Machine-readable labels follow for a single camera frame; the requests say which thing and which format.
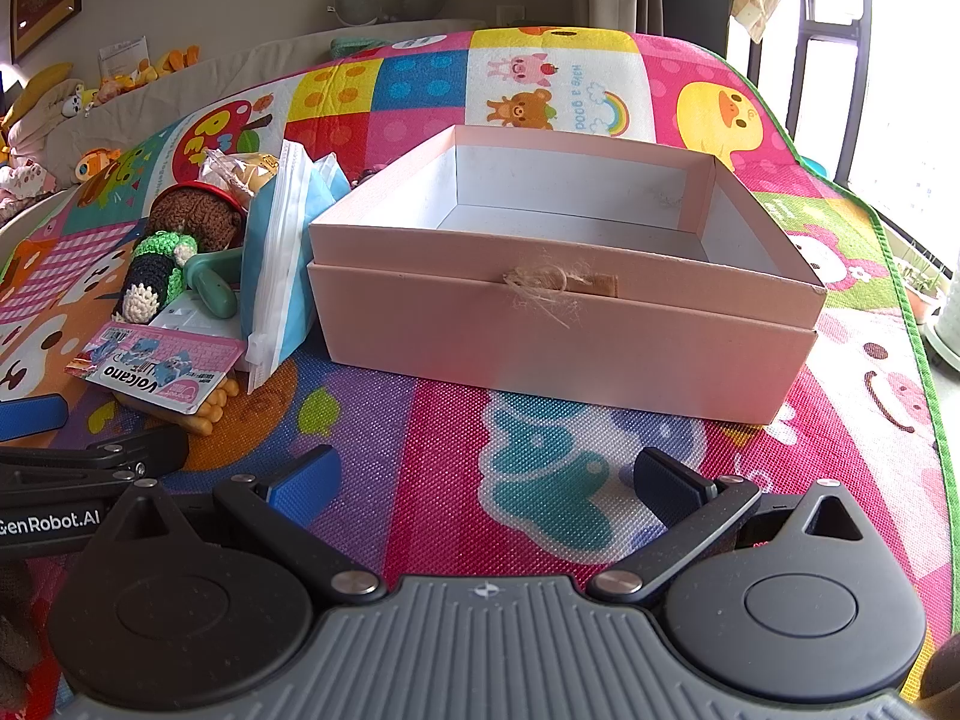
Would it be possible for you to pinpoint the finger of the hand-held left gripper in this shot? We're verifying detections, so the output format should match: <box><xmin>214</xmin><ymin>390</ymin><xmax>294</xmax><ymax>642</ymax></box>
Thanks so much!
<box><xmin>0</xmin><ymin>394</ymin><xmax>70</xmax><ymax>443</ymax></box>
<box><xmin>0</xmin><ymin>427</ymin><xmax>188</xmax><ymax>481</ymax></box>

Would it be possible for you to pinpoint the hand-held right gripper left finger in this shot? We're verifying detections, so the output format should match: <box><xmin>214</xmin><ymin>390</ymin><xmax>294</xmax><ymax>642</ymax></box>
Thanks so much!
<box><xmin>105</xmin><ymin>444</ymin><xmax>380</xmax><ymax>605</ymax></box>

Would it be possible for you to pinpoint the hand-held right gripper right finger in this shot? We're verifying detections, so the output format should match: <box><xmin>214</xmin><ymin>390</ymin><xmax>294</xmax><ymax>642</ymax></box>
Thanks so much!
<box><xmin>589</xmin><ymin>447</ymin><xmax>886</xmax><ymax>605</ymax></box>

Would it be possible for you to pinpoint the pink toy card packet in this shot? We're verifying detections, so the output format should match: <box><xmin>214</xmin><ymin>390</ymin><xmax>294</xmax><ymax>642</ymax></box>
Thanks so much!
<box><xmin>66</xmin><ymin>321</ymin><xmax>248</xmax><ymax>436</ymax></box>

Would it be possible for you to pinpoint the green striped crochet toy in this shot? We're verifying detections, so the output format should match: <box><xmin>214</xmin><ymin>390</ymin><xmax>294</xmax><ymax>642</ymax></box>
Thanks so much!
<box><xmin>112</xmin><ymin>231</ymin><xmax>200</xmax><ymax>325</ymax></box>

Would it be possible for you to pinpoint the pink cardboard box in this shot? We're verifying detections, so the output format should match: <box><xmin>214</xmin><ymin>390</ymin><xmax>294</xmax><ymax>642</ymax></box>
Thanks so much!
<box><xmin>307</xmin><ymin>124</ymin><xmax>828</xmax><ymax>425</ymax></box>

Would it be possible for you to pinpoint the blue face mask pack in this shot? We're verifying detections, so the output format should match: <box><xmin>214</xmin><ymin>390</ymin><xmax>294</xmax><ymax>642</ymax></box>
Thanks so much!
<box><xmin>240</xmin><ymin>139</ymin><xmax>350</xmax><ymax>395</ymax></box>

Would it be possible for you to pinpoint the bread bun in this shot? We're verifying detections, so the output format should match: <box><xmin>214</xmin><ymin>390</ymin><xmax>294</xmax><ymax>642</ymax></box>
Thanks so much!
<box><xmin>199</xmin><ymin>150</ymin><xmax>286</xmax><ymax>200</ymax></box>

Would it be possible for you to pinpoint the person's left hand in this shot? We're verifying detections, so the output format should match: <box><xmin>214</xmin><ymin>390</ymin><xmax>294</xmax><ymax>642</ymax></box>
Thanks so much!
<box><xmin>0</xmin><ymin>564</ymin><xmax>47</xmax><ymax>720</ymax></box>

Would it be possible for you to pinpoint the colourful cartoon play mat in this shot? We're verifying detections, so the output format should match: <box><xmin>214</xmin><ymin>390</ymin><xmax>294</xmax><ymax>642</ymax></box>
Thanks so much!
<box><xmin>0</xmin><ymin>26</ymin><xmax>950</xmax><ymax>706</ymax></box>

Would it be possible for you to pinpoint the white plastic piece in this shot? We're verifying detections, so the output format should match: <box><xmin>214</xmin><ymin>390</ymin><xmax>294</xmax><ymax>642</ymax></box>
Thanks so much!
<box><xmin>150</xmin><ymin>292</ymin><xmax>242</xmax><ymax>338</ymax></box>

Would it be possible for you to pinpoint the green pink toy figurine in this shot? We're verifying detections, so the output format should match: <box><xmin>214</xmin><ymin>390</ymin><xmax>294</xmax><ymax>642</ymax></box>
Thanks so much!
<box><xmin>184</xmin><ymin>246</ymin><xmax>245</xmax><ymax>317</ymax></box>

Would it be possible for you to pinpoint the pink plush toy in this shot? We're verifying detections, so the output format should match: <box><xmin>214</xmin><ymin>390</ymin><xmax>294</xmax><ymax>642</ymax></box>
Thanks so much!
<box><xmin>0</xmin><ymin>161</ymin><xmax>57</xmax><ymax>207</ymax></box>

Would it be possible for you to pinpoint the yellow plush toy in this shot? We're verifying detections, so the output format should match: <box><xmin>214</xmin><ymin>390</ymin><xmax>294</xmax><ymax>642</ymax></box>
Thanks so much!
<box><xmin>4</xmin><ymin>64</ymin><xmax>83</xmax><ymax>128</ymax></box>

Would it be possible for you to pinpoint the small potted plant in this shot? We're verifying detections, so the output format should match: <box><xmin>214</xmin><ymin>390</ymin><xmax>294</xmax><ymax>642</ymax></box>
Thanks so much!
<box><xmin>896</xmin><ymin>240</ymin><xmax>960</xmax><ymax>331</ymax></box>

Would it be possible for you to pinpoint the white paper card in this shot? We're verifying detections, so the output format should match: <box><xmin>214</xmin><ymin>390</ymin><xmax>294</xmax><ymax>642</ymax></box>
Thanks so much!
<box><xmin>97</xmin><ymin>34</ymin><xmax>149</xmax><ymax>81</ymax></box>

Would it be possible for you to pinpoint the orange plush toy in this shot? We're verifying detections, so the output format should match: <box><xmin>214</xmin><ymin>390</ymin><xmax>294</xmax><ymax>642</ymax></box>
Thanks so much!
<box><xmin>146</xmin><ymin>45</ymin><xmax>202</xmax><ymax>83</ymax></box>

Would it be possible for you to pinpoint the green cloth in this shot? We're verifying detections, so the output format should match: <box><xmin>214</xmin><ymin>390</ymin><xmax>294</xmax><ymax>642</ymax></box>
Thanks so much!
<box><xmin>330</xmin><ymin>30</ymin><xmax>391</xmax><ymax>58</ymax></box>

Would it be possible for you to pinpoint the black metal railing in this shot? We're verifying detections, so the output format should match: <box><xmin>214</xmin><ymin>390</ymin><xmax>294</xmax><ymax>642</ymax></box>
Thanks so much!
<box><xmin>780</xmin><ymin>0</ymin><xmax>886</xmax><ymax>188</ymax></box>

